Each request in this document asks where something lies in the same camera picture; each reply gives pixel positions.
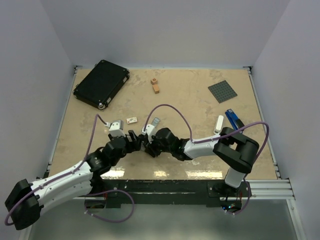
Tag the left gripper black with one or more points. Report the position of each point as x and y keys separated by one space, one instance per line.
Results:
x=133 y=145

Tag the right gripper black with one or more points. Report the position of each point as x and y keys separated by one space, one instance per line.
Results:
x=150 y=149

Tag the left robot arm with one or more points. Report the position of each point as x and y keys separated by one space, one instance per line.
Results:
x=28 y=200

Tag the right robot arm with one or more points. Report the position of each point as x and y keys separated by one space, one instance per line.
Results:
x=234 y=148

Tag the blue stapler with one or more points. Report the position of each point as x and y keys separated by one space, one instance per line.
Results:
x=235 y=122

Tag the plain wooden block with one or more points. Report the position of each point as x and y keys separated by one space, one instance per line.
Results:
x=156 y=88

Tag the wooden cube with circle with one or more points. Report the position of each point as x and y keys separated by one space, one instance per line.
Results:
x=154 y=81

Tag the black hard case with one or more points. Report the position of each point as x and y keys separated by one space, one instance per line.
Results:
x=102 y=84

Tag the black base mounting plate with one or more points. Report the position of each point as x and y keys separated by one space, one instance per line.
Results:
x=211 y=193

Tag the grey studded baseplate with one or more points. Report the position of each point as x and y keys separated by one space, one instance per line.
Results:
x=222 y=91

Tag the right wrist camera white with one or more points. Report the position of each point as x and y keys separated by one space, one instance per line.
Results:
x=149 y=131

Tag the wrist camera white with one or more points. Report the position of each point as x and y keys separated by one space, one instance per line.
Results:
x=149 y=131
x=115 y=128

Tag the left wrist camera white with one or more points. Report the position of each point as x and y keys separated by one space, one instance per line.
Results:
x=115 y=128

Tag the aluminium frame rail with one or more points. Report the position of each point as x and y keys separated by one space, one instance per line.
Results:
x=280 y=189

